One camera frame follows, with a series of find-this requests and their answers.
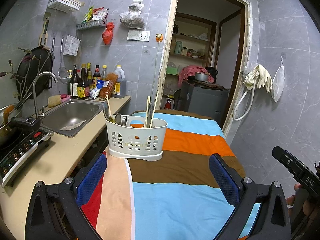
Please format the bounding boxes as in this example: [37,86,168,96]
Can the orange food packet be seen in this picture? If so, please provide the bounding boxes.
[99,73,118,99]

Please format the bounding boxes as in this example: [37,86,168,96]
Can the wooden spatula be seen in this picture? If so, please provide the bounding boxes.
[3,105,15,128]

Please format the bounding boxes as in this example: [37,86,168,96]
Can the red cloth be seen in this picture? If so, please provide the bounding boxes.
[178,65,216,87]

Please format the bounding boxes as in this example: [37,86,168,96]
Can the person's right hand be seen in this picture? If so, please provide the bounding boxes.
[286,183,320,220]

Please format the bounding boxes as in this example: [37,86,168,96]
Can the wooden shelf unit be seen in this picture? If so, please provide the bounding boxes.
[162,14,217,111]

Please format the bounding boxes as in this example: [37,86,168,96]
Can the red plastic bag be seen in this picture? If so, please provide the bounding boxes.
[102,22,116,46]

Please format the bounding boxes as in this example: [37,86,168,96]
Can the clear bag of dried goods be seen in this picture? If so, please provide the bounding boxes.
[119,9,146,29]

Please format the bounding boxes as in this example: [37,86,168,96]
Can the row of snack packets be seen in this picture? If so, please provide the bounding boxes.
[82,5,109,23]

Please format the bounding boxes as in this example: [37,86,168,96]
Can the black wok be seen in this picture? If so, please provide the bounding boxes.
[15,46,54,100]

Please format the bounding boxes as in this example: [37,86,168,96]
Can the blue white food packet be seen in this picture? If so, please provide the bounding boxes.
[89,79,106,99]

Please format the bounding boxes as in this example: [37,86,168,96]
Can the white wall box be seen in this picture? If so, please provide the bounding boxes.
[62,34,81,57]

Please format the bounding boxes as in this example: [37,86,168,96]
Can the white hose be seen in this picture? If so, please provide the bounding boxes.
[232,79,257,121]

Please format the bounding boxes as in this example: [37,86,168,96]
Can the striped tablecloth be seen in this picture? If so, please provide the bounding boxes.
[80,109,262,240]

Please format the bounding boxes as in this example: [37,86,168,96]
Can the grey washing machine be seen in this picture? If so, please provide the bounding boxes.
[180,80,229,128]

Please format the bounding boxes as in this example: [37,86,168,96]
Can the white plastic utensil holder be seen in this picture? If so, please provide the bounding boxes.
[105,114,168,162]

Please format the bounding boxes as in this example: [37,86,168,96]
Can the white wall basket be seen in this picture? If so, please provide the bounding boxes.
[47,0,83,14]

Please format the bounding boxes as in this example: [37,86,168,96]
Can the dark wooden board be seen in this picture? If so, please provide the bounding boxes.
[194,80,224,90]

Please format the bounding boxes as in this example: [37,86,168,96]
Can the yellow sponge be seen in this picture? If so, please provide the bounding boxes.
[48,95,62,108]

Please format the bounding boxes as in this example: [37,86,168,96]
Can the induction cooker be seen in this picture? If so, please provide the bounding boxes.
[0,117,54,188]

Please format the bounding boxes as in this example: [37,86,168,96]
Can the cream rubber gloves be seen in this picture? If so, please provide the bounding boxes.
[244,64,273,93]

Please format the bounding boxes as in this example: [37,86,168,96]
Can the stainless steel sink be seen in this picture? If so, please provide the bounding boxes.
[40,99,106,138]

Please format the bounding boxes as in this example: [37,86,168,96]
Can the grey wall shelf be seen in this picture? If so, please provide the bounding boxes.
[76,19,109,31]

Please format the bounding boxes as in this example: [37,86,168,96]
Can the dark pump bottle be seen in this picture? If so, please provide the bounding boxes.
[69,64,81,99]

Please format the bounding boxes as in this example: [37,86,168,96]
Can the slim green sauce bottle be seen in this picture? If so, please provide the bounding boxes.
[86,63,94,96]

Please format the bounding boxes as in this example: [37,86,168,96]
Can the red-capped sauce bottle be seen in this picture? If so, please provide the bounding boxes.
[93,65,101,88]

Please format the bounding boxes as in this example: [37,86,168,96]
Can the beige kitchen counter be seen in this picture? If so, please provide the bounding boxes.
[0,95,132,240]

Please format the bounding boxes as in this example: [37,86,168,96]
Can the dried plant branch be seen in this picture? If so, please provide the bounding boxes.
[0,47,51,106]

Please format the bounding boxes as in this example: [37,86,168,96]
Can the black bag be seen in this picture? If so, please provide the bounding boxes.
[205,67,219,81]

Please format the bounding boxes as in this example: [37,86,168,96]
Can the metal faucet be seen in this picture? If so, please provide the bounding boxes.
[32,71,59,119]

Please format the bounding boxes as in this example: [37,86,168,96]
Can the large oil jug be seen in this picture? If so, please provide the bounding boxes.
[111,65,127,98]

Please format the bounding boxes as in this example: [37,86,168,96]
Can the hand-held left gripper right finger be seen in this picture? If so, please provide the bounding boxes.
[209,153,292,240]

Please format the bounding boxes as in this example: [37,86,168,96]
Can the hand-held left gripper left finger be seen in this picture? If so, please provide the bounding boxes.
[25,152,108,240]

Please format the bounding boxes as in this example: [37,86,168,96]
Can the dark sauce bottle yellow label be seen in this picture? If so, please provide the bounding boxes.
[77,63,90,100]

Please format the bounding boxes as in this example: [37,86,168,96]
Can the metal mesh strainer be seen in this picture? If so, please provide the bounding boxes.
[58,37,70,84]

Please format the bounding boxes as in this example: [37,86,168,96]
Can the worn white door frame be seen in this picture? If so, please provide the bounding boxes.
[159,0,252,137]

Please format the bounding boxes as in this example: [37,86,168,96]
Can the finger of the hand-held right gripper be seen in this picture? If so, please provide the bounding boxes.
[272,145,302,179]

